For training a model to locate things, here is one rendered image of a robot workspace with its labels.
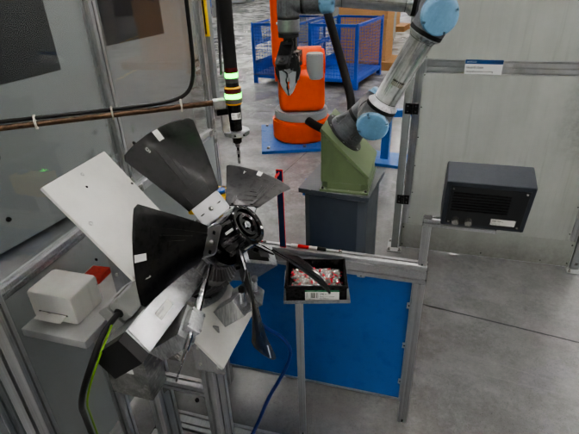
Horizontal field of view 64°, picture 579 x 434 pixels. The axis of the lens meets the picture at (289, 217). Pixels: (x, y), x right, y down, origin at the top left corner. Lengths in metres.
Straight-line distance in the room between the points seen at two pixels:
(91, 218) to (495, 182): 1.18
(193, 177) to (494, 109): 2.13
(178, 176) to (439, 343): 1.86
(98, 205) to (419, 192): 2.29
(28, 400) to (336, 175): 1.30
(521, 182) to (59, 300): 1.46
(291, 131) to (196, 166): 3.94
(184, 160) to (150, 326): 0.45
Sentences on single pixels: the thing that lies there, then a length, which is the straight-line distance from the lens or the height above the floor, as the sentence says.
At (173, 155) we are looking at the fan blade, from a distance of 1.30.
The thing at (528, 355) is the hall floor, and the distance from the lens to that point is 2.81.
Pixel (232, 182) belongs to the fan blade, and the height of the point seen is 1.23.
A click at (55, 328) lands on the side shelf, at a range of 1.66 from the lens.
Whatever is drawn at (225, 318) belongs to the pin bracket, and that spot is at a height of 0.92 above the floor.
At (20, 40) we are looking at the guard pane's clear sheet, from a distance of 1.70.
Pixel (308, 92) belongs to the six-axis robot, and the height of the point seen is 0.60.
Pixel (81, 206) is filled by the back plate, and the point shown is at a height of 1.29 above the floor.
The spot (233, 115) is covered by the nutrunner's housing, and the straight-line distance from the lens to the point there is 1.24.
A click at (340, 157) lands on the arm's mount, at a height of 1.16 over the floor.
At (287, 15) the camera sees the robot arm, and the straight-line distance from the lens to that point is 1.66.
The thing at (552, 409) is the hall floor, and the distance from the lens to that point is 2.60.
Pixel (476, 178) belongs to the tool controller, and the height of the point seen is 1.23.
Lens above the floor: 1.85
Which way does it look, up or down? 29 degrees down
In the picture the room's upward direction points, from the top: 2 degrees counter-clockwise
